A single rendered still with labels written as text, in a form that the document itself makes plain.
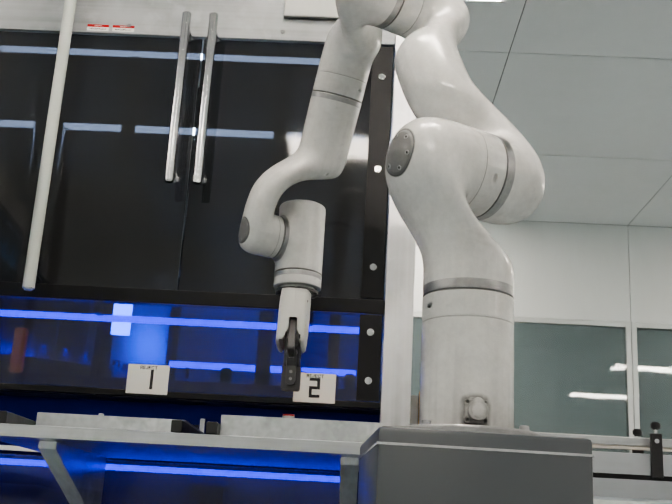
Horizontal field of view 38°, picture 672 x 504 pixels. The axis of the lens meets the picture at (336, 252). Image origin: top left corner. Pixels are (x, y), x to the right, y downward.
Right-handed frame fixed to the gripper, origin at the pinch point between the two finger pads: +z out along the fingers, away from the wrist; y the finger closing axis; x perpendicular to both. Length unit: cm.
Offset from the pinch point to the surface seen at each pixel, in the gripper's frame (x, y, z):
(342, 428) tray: 9.3, 6.3, 8.7
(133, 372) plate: -34.3, -30.6, -4.8
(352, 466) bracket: 11.2, 2.4, 14.3
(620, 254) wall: 191, -488, -182
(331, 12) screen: 1, -28, -88
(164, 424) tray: -21.8, -4.9, 8.3
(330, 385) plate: 5.9, -30.6, -4.2
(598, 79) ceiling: 122, -266, -200
